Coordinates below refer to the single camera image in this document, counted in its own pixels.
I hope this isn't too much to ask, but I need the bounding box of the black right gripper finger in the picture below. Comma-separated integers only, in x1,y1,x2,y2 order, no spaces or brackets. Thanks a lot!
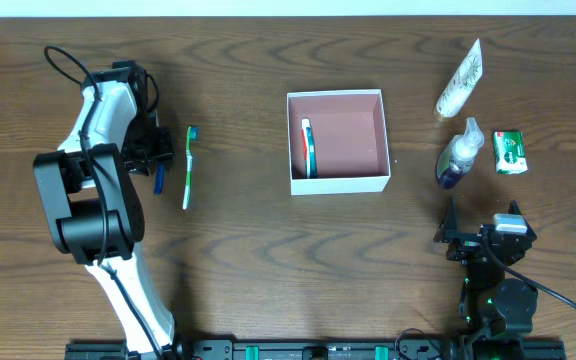
433,196,459,243
507,200,531,230

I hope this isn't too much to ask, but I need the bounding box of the blue disposable razor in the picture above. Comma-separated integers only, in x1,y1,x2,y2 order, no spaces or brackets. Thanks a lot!
154,164,166,195

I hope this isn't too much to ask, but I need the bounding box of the green white toothbrush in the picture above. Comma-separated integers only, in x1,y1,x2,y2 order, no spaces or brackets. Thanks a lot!
182,126,199,210

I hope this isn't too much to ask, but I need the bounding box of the white box pink interior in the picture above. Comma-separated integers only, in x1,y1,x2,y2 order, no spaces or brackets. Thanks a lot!
286,89,391,196

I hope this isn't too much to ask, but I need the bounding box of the small toothpaste tube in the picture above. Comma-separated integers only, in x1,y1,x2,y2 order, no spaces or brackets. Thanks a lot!
301,118,318,179

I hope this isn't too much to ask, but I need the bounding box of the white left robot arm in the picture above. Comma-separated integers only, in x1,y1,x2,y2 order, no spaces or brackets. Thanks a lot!
33,61,176,359

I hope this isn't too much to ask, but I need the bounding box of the green Dettol soap bar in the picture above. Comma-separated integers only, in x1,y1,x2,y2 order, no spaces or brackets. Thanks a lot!
492,131,528,175

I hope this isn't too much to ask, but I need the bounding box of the clear pump bottle purple liquid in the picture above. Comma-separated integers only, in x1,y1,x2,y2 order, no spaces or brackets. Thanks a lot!
436,117,485,189

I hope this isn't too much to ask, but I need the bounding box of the white floral lotion tube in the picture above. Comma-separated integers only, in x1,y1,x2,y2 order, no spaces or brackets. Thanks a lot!
434,39,483,122

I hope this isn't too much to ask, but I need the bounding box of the black mounting rail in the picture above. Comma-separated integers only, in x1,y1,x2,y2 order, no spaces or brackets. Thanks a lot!
64,337,566,360

